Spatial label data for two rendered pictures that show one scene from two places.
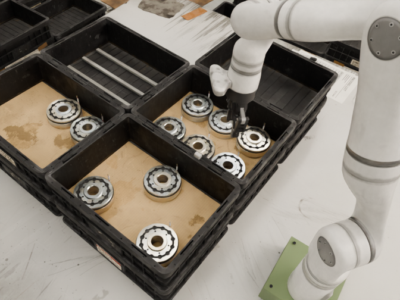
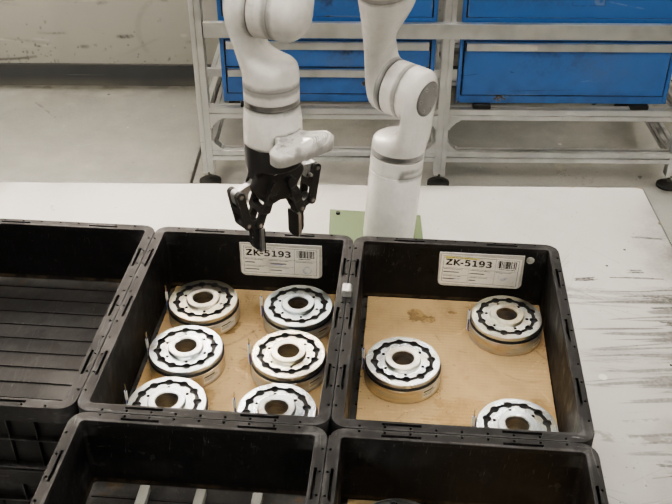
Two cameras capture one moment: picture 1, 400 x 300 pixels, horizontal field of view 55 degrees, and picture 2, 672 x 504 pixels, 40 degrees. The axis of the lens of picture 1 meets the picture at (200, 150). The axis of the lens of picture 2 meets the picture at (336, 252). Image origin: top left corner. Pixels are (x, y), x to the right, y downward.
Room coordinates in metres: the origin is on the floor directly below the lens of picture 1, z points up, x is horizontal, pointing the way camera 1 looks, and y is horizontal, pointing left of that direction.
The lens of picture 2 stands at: (1.09, 0.90, 1.69)
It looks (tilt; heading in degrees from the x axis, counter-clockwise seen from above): 34 degrees down; 244
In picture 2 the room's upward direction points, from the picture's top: straight up
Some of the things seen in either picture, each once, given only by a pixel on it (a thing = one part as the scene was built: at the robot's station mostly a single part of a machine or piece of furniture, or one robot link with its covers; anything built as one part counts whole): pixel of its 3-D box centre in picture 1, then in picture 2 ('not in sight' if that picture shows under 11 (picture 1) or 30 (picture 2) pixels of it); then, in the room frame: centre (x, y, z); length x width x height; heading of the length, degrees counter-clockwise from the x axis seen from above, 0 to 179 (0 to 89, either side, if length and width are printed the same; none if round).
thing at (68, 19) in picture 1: (69, 36); not in sight; (1.90, 0.87, 0.31); 0.40 x 0.30 x 0.34; 152
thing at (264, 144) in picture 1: (253, 138); (203, 301); (0.78, -0.16, 0.86); 0.10 x 0.10 x 0.01
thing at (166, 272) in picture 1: (144, 184); (457, 331); (0.53, 0.13, 0.92); 0.40 x 0.30 x 0.02; 58
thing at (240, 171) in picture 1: (227, 166); (298, 306); (0.66, -0.08, 0.86); 0.10 x 0.10 x 0.01
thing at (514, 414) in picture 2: (93, 191); (517, 425); (0.52, 0.26, 0.86); 0.05 x 0.05 x 0.01
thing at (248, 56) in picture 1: (256, 34); (262, 41); (0.70, -0.08, 1.27); 0.09 x 0.07 x 0.15; 131
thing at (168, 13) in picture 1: (160, 4); not in sight; (1.72, 0.29, 0.71); 0.22 x 0.19 x 0.01; 62
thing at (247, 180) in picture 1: (213, 119); (231, 318); (0.78, -0.03, 0.92); 0.40 x 0.30 x 0.02; 58
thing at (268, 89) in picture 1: (263, 83); (20, 335); (1.04, -0.19, 0.87); 0.40 x 0.30 x 0.11; 58
